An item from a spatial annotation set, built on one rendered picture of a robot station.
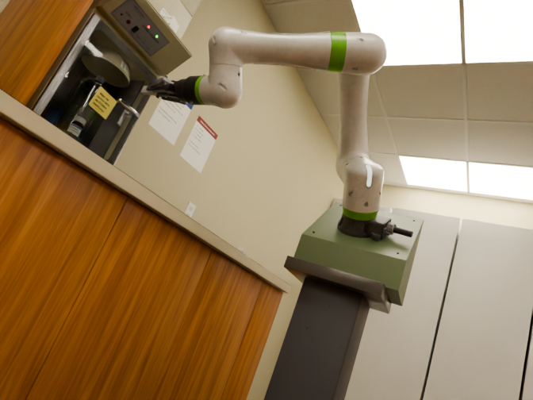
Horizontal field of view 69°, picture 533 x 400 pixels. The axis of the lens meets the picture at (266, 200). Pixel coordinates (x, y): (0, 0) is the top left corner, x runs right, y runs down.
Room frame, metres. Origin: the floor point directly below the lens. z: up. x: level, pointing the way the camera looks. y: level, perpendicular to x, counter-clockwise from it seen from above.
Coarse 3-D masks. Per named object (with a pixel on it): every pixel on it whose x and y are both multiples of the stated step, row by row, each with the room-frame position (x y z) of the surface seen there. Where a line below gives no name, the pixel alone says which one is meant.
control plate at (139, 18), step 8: (128, 0) 1.05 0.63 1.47; (120, 8) 1.07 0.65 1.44; (128, 8) 1.07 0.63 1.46; (136, 8) 1.08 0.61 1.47; (120, 16) 1.09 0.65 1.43; (128, 16) 1.10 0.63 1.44; (136, 16) 1.10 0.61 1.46; (144, 16) 1.10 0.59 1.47; (128, 24) 1.12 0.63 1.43; (136, 24) 1.12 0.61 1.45; (144, 24) 1.13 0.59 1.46; (152, 24) 1.13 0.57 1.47; (128, 32) 1.14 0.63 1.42; (136, 32) 1.15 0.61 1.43; (144, 32) 1.15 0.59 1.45; (152, 32) 1.16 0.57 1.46; (160, 32) 1.16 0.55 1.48; (136, 40) 1.17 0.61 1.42; (144, 40) 1.18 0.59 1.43; (152, 40) 1.18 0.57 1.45; (160, 40) 1.19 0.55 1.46; (144, 48) 1.21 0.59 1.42; (152, 48) 1.21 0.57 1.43; (160, 48) 1.22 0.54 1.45
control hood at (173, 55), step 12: (108, 0) 1.04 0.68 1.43; (120, 0) 1.05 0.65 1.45; (144, 0) 1.06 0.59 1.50; (108, 12) 1.07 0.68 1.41; (144, 12) 1.09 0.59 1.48; (156, 12) 1.10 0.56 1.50; (120, 24) 1.11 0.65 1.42; (156, 24) 1.14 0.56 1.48; (168, 24) 1.15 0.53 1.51; (168, 36) 1.18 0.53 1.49; (168, 48) 1.22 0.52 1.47; (180, 48) 1.23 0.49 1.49; (156, 60) 1.26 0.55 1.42; (168, 60) 1.26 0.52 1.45; (180, 60) 1.27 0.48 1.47; (168, 72) 1.31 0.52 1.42
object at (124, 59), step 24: (96, 48) 1.11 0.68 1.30; (120, 48) 1.17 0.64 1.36; (72, 72) 1.09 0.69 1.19; (96, 72) 1.15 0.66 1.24; (120, 72) 1.20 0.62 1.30; (144, 72) 1.27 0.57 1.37; (72, 96) 1.12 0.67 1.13; (120, 96) 1.24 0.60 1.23; (144, 96) 1.30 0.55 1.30; (48, 120) 1.11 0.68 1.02; (72, 120) 1.16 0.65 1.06; (96, 120) 1.21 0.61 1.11; (120, 120) 1.27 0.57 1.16; (96, 144) 1.24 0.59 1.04; (120, 144) 1.31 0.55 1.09
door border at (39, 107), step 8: (96, 16) 1.07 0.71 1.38; (88, 24) 1.06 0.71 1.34; (96, 24) 1.08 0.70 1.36; (88, 32) 1.07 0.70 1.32; (80, 40) 1.07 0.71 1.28; (72, 48) 1.06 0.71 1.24; (80, 48) 1.08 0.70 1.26; (72, 56) 1.07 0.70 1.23; (64, 64) 1.07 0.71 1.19; (64, 72) 1.08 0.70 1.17; (56, 80) 1.07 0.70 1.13; (56, 88) 1.08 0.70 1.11; (48, 96) 1.08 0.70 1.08; (40, 104) 1.07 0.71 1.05; (40, 112) 1.08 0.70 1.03
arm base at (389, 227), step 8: (344, 216) 1.31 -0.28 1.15; (344, 224) 1.32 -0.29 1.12; (352, 224) 1.29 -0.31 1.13; (360, 224) 1.28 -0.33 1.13; (368, 224) 1.28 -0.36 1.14; (376, 224) 1.26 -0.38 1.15; (384, 224) 1.24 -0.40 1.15; (392, 224) 1.26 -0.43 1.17; (344, 232) 1.32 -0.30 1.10; (352, 232) 1.30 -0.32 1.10; (360, 232) 1.29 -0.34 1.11; (368, 232) 1.29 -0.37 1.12; (376, 232) 1.27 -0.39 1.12; (384, 232) 1.26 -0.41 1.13; (392, 232) 1.27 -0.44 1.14; (400, 232) 1.25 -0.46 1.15; (408, 232) 1.24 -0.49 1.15; (376, 240) 1.27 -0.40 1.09
